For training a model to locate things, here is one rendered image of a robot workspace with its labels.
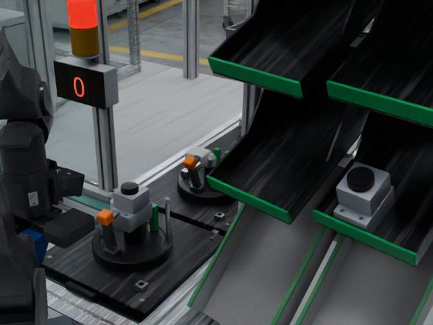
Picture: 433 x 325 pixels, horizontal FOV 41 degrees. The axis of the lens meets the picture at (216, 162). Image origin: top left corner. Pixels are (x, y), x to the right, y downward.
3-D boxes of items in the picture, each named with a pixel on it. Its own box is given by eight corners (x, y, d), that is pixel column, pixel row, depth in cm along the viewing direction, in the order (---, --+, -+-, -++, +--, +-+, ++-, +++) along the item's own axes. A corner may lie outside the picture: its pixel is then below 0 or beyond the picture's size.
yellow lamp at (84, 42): (86, 58, 103) (84, 30, 100) (66, 53, 105) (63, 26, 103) (105, 51, 107) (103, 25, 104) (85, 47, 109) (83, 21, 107)
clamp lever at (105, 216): (113, 253, 95) (105, 218, 91) (103, 249, 96) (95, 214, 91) (126, 240, 97) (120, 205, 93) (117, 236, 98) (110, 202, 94)
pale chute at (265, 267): (272, 358, 77) (259, 353, 73) (201, 311, 85) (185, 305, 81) (367, 176, 81) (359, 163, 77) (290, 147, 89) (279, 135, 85)
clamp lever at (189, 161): (198, 190, 114) (190, 164, 109) (190, 187, 115) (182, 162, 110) (207, 178, 116) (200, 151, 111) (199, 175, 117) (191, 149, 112)
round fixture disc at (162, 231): (138, 283, 93) (138, 273, 92) (75, 254, 99) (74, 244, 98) (188, 241, 103) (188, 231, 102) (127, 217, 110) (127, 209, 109)
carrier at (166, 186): (230, 242, 107) (232, 182, 101) (129, 204, 118) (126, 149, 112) (287, 188, 125) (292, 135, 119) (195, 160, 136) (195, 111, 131)
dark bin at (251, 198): (290, 226, 69) (278, 186, 64) (210, 188, 77) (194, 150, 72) (402, 82, 81) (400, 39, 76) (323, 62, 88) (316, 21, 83)
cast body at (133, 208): (129, 234, 95) (127, 197, 92) (109, 226, 97) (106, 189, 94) (160, 211, 102) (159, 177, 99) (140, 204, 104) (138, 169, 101)
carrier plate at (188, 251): (144, 323, 87) (144, 312, 87) (33, 269, 99) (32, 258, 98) (226, 246, 106) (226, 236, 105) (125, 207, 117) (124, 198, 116)
